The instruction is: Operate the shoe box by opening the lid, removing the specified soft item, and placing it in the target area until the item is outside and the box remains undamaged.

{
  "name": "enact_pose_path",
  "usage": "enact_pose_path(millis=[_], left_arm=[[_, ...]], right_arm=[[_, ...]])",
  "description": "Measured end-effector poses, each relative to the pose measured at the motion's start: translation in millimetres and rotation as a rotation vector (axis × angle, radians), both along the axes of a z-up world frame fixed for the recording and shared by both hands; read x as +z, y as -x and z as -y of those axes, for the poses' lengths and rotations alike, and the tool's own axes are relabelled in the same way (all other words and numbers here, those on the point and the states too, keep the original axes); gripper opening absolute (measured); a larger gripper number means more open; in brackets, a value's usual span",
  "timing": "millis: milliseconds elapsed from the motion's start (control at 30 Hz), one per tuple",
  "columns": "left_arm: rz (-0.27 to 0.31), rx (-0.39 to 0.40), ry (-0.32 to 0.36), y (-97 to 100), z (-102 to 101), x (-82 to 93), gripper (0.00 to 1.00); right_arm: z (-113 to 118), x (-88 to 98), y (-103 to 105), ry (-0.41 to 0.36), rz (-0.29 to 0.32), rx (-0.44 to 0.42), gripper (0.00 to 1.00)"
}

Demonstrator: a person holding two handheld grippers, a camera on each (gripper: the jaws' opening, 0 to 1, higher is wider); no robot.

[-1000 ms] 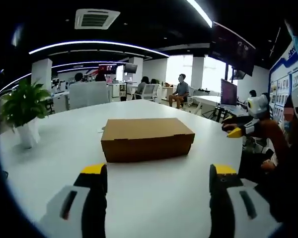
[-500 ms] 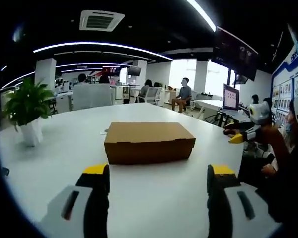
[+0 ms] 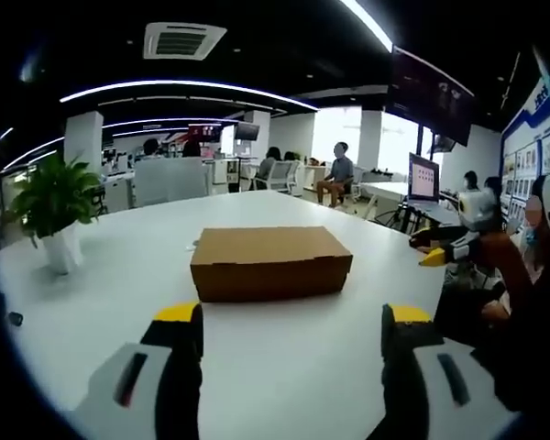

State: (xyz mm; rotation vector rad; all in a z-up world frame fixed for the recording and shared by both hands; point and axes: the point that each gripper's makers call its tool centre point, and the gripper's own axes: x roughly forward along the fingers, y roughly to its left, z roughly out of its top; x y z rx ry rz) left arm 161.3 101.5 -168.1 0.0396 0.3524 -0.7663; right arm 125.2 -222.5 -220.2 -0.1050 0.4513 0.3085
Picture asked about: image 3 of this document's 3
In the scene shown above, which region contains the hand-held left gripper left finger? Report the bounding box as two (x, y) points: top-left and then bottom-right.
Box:
(71, 301), (204, 440)

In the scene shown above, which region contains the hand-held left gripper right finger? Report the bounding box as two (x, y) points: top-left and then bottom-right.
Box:
(379, 302), (524, 440)

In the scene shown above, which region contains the brown cardboard shoe box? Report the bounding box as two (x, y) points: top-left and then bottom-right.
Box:
(190, 225), (354, 303)

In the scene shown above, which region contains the laptop with lit screen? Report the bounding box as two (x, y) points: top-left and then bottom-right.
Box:
(405, 152), (459, 226)

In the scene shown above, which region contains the white plant pot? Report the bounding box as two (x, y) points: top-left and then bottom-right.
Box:
(41, 227), (84, 276)

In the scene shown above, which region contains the white office chair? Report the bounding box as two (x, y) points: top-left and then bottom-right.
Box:
(265, 159), (300, 193)

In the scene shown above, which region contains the grey desk partition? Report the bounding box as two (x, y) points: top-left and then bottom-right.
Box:
(133, 156), (210, 208)

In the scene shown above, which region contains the green potted plant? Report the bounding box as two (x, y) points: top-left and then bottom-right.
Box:
(6, 153), (105, 248)

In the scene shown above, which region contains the ceiling air conditioner vent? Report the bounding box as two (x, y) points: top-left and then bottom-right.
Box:
(142, 21), (228, 61)

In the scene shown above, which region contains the wall poster board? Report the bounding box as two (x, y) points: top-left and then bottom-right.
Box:
(499, 75), (550, 226)

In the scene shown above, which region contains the large dark wall screen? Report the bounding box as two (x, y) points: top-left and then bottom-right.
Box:
(389, 44), (478, 147)

